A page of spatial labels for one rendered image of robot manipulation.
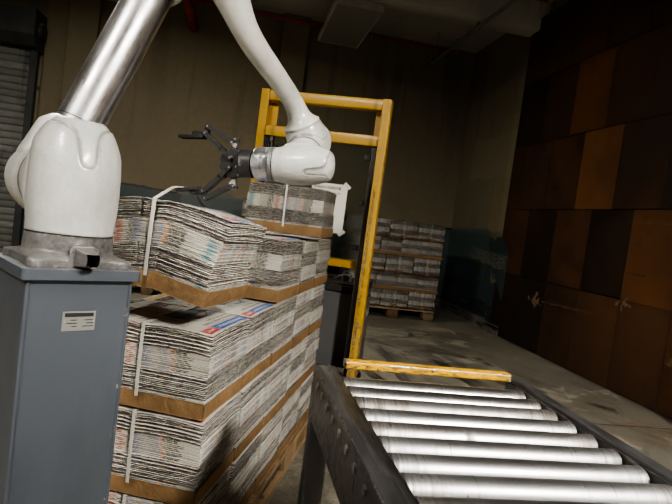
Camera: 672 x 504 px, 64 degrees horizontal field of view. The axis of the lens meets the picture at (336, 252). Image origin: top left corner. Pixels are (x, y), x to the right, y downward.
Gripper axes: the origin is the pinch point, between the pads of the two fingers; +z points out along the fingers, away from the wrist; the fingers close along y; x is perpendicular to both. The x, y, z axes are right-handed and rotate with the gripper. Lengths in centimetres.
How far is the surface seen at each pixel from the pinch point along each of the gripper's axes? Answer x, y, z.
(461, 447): -44, 53, -74
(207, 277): -14.0, 29.7, -14.6
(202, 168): 631, -78, 281
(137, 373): -11, 56, 5
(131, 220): -13.1, 16.8, 6.6
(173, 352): -10, 50, -5
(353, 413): -39, 51, -55
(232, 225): -12.2, 16.8, -19.7
